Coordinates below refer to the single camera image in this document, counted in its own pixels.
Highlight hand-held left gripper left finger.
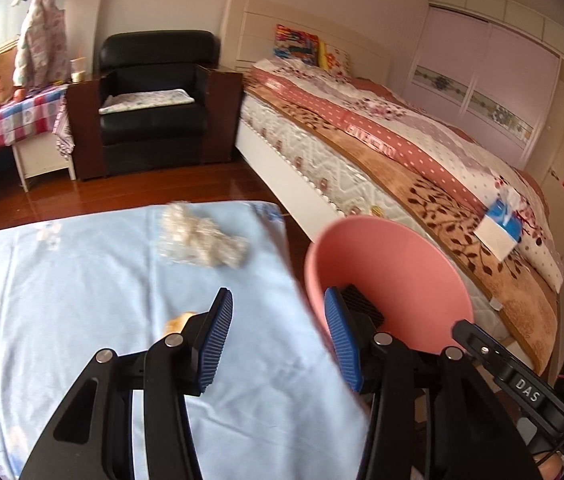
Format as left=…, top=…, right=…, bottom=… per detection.
left=21, top=287, right=235, bottom=480

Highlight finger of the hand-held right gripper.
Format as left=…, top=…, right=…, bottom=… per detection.
left=450, top=319, right=513, bottom=384

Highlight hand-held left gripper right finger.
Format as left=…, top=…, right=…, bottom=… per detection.
left=323, top=287, right=533, bottom=480

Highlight pink plastic bin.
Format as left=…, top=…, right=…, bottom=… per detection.
left=304, top=216, right=475, bottom=361

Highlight person's right hand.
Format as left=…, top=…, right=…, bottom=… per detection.
left=536, top=452, right=564, bottom=480

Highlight small yellow scrap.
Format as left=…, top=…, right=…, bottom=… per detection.
left=164, top=312, right=198, bottom=337

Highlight crumpled clear plastic bag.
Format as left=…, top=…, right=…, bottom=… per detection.
left=157, top=201, right=251, bottom=270

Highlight blue white tissue pack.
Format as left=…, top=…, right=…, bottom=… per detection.
left=474, top=186, right=525, bottom=261

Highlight bed with patterned bedding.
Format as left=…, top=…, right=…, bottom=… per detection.
left=244, top=82, right=560, bottom=377

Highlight light blue tablecloth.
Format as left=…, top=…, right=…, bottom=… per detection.
left=0, top=201, right=379, bottom=480

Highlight pink patchwork quilt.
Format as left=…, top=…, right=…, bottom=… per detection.
left=252, top=57, right=564, bottom=292

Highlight brown wooden side table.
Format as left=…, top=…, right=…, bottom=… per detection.
left=197, top=64, right=244, bottom=165
left=66, top=72, right=108, bottom=181

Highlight white side cabinet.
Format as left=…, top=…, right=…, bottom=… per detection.
left=12, top=135, right=78, bottom=192

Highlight flat printed seat cushion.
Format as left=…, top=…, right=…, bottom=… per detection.
left=98, top=88, right=197, bottom=115

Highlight white wardrobe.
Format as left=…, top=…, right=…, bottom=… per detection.
left=409, top=0, right=564, bottom=197

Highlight floral pillow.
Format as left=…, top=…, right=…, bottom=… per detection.
left=325, top=45, right=353, bottom=76

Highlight black leather armchair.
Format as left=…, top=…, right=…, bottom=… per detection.
left=97, top=30, right=222, bottom=162

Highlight colourful printed pillow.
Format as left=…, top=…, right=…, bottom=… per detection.
left=274, top=24, right=321, bottom=66

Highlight checked tablecloth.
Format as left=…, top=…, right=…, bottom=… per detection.
left=0, top=85, right=76, bottom=164

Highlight white bed headboard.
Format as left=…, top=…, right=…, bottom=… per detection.
left=222, top=0, right=393, bottom=79

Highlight hanging printed pyjamas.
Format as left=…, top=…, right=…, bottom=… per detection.
left=12, top=0, right=68, bottom=89

